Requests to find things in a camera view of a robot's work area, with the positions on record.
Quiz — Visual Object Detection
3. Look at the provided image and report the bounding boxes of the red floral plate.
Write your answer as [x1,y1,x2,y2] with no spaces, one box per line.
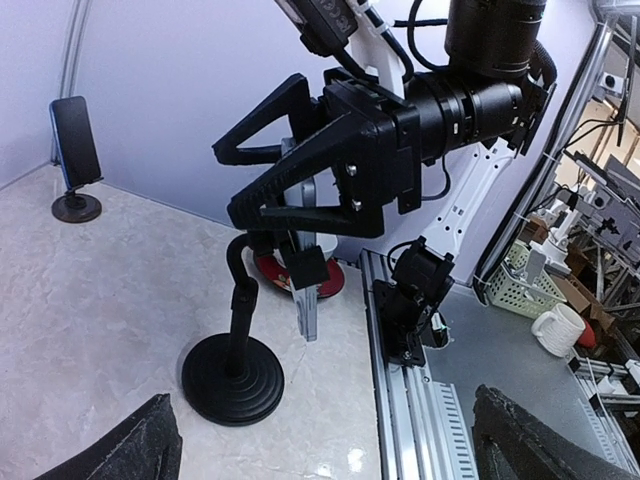
[253,254,346,299]

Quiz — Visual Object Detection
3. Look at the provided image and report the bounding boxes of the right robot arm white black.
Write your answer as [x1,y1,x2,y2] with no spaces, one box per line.
[213,1,557,254]

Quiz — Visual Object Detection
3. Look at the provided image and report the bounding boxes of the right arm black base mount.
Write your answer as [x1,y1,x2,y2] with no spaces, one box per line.
[373,280,426,367]

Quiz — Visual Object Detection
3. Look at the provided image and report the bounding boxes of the grey round-base phone stand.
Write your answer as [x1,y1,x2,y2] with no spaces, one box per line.
[51,191,102,224]

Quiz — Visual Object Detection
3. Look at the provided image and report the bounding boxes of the white ribbed mug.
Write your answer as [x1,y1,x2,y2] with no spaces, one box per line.
[531,304,586,357]

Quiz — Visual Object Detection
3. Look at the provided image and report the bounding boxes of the black pole phone stand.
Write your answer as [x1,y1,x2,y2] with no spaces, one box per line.
[180,232,331,428]

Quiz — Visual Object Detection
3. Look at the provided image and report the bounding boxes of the front aluminium rail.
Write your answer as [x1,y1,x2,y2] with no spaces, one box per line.
[359,250,639,479]

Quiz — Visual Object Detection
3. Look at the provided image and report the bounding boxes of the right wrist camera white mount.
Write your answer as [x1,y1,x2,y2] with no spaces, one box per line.
[273,0,416,91]

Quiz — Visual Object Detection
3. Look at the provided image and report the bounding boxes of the green plastic basket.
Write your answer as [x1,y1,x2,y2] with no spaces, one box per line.
[486,240,566,320]

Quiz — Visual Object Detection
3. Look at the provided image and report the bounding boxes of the white bowl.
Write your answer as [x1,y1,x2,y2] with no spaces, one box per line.
[316,233,339,262]

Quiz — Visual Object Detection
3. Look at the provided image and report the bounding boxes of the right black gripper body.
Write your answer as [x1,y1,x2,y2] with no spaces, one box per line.
[323,69,422,214]

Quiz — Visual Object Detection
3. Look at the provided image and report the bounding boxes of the left aluminium frame post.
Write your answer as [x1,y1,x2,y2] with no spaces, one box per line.
[56,0,94,98]

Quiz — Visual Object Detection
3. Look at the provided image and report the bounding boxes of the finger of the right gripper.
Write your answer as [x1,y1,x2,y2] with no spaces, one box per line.
[210,73,326,169]
[227,112,393,238]

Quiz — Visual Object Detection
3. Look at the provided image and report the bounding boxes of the black phone blue edge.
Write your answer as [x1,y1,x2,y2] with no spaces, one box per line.
[49,96,102,191]

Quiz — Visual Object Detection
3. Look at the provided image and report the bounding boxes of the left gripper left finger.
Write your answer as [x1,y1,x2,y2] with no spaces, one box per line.
[39,393,183,479]

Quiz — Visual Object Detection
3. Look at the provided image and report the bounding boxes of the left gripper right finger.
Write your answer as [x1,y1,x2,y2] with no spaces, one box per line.
[472,385,636,480]

